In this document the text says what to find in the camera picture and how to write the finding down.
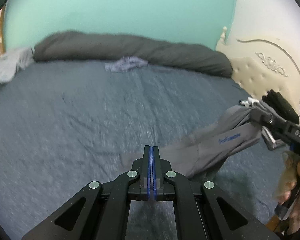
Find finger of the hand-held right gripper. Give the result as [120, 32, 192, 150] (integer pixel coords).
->
[249, 106, 290, 133]

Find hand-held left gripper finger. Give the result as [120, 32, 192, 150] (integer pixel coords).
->
[152, 146, 280, 240]
[21, 145, 152, 240]

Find stack of grey-white clothes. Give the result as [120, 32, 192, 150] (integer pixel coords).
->
[239, 97, 287, 152]

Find grey pants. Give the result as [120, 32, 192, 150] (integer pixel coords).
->
[121, 105, 263, 180]

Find cream tufted headboard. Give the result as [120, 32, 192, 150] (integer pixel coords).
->
[215, 26, 300, 130]

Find bed with blue sheet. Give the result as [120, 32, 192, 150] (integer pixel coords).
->
[0, 60, 290, 240]

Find crumpled blue-grey garment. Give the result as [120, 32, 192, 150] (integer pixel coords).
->
[105, 56, 148, 73]

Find dark grey rolled duvet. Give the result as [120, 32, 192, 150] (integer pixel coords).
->
[33, 31, 233, 78]

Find light grey blanket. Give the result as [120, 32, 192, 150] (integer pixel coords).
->
[0, 46, 35, 85]

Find wooden window frame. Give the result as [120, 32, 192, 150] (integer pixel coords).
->
[0, 7, 8, 55]

